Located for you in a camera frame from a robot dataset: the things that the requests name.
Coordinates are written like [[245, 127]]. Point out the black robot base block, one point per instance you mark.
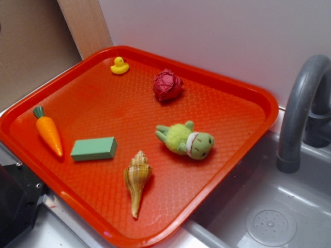
[[21, 195]]

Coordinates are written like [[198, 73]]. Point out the green plush frog toy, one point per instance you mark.
[[181, 139]]

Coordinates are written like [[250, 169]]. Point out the orange plastic tray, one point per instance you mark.
[[89, 101]]

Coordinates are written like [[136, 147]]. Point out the red toy cabbage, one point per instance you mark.
[[167, 86]]

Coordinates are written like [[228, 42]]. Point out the tan spiral seashell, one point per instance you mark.
[[136, 176]]

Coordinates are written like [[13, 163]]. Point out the green wooden block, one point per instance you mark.
[[94, 149]]

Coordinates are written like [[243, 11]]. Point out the yellow rubber duck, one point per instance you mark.
[[120, 66]]

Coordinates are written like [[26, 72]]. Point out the orange toy carrot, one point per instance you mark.
[[48, 131]]

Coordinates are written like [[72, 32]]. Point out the grey toy sink basin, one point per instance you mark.
[[256, 205]]

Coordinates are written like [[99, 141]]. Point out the light wooden board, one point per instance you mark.
[[87, 26]]

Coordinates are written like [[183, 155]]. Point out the grey toy faucet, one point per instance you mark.
[[307, 114]]

